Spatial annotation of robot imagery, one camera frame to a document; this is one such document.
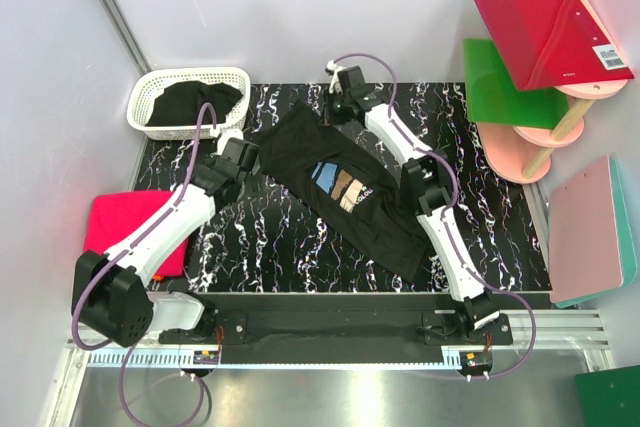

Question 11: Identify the black printed t-shirt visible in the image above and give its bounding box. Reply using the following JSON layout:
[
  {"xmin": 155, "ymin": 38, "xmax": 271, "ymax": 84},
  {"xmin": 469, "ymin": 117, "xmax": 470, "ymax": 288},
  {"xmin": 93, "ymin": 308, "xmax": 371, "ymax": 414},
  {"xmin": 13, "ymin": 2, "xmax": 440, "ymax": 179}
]
[{"xmin": 257, "ymin": 101, "xmax": 431, "ymax": 282}]

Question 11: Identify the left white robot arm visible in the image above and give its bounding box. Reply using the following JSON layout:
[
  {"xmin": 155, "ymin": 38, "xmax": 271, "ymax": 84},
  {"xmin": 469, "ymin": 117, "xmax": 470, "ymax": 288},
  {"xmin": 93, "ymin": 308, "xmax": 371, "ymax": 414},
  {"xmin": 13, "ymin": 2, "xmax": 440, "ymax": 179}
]
[{"xmin": 71, "ymin": 135, "xmax": 259, "ymax": 351}]

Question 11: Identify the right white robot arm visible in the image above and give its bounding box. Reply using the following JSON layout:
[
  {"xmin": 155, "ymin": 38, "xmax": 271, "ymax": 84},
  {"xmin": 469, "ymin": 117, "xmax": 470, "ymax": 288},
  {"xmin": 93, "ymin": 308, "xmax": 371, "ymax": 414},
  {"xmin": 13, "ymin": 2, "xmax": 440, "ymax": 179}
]
[{"xmin": 325, "ymin": 61, "xmax": 500, "ymax": 336}]

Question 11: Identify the black marble pattern mat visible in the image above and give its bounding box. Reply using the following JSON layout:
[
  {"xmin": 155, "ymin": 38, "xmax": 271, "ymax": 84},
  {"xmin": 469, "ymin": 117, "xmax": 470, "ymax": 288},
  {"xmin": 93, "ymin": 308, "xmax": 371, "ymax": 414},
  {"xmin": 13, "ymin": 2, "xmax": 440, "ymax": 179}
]
[{"xmin": 149, "ymin": 81, "xmax": 551, "ymax": 293}]

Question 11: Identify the black shirt in basket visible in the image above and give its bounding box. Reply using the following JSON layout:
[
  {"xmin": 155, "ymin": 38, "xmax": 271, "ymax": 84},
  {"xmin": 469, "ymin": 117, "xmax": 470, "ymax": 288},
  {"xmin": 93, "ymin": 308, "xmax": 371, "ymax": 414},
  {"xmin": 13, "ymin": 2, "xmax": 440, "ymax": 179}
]
[{"xmin": 146, "ymin": 81, "xmax": 243, "ymax": 127}]

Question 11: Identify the white plastic laundry basket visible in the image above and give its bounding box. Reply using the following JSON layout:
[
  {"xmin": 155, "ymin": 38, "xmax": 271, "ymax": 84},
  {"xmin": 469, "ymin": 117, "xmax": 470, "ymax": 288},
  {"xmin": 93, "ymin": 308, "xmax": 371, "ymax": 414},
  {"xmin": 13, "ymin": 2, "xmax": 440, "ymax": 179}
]
[{"xmin": 126, "ymin": 67, "xmax": 251, "ymax": 141}]

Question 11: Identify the folded pink t-shirt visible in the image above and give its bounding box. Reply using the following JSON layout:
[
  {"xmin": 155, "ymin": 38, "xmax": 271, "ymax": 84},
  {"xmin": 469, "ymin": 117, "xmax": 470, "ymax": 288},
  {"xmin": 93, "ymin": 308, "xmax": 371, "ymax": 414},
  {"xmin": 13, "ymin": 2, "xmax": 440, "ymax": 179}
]
[{"xmin": 82, "ymin": 190, "xmax": 172, "ymax": 254}]

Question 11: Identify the green plastic sheet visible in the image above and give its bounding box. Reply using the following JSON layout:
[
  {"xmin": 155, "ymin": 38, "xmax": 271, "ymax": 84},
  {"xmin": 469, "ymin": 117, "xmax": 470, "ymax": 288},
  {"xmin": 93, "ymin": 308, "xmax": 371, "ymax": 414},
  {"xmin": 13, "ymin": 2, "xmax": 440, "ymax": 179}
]
[{"xmin": 463, "ymin": 39, "xmax": 569, "ymax": 129}]

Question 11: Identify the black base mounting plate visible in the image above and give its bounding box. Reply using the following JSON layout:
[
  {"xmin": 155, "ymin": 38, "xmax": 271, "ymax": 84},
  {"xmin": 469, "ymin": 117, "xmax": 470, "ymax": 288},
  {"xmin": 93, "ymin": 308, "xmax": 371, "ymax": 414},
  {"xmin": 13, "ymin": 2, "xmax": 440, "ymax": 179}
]
[{"xmin": 159, "ymin": 293, "xmax": 513, "ymax": 368}]

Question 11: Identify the pink wooden tiered shelf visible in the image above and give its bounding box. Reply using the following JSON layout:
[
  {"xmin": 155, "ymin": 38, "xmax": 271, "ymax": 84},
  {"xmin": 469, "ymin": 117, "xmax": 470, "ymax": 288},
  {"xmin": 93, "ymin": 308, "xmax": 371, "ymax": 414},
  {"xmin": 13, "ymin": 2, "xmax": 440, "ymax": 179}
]
[{"xmin": 478, "ymin": 0, "xmax": 630, "ymax": 184}]

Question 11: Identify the red plastic folder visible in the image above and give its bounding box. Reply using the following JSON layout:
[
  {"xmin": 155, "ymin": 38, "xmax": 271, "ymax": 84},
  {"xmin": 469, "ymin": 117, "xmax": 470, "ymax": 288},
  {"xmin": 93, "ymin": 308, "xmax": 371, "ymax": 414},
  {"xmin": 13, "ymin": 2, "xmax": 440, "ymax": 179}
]
[{"xmin": 474, "ymin": 0, "xmax": 634, "ymax": 91}]

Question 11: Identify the pink clipboard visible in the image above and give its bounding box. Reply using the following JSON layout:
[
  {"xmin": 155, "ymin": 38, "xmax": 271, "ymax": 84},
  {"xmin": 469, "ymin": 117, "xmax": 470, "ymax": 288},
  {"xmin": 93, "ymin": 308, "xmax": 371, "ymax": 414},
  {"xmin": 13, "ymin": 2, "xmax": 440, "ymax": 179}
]
[{"xmin": 548, "ymin": 155, "xmax": 628, "ymax": 304}]

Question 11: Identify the teal board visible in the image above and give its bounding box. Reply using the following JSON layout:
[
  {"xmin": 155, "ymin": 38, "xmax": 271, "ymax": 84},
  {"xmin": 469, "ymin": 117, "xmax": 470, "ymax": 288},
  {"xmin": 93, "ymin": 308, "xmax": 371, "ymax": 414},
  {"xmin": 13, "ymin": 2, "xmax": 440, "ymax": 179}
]
[{"xmin": 552, "ymin": 156, "xmax": 639, "ymax": 310}]

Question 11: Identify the dark green board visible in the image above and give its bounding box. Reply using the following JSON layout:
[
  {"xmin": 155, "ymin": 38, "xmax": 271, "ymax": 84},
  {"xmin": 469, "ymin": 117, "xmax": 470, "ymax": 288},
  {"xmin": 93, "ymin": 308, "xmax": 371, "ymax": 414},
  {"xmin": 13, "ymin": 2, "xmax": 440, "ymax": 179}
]
[{"xmin": 575, "ymin": 365, "xmax": 640, "ymax": 427}]

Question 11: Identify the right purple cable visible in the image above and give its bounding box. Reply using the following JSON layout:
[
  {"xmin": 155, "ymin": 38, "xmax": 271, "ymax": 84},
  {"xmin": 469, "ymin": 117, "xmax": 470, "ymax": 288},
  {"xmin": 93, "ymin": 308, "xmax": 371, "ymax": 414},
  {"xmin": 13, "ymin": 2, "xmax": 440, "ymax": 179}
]
[{"xmin": 324, "ymin": 51, "xmax": 539, "ymax": 382}]

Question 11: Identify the purple cable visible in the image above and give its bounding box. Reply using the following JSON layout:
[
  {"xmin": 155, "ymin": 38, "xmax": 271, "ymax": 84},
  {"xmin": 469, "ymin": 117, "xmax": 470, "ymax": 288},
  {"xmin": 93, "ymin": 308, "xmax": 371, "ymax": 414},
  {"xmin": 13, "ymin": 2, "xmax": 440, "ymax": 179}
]
[
  {"xmin": 324, "ymin": 51, "xmax": 539, "ymax": 382},
  {"xmin": 70, "ymin": 101, "xmax": 224, "ymax": 426}
]

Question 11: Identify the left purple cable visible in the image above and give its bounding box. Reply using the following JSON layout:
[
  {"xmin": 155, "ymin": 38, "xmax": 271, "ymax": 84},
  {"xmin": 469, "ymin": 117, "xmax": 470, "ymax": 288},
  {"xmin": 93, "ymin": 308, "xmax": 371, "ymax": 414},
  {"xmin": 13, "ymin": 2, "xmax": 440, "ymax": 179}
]
[{"xmin": 70, "ymin": 101, "xmax": 224, "ymax": 426}]

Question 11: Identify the aluminium rail frame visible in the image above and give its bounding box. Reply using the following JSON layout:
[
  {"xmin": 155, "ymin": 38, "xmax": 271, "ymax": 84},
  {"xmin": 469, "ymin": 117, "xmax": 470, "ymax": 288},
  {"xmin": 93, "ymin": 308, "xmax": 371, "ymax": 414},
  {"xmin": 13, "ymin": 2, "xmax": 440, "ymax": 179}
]
[{"xmin": 42, "ymin": 309, "xmax": 613, "ymax": 426}]

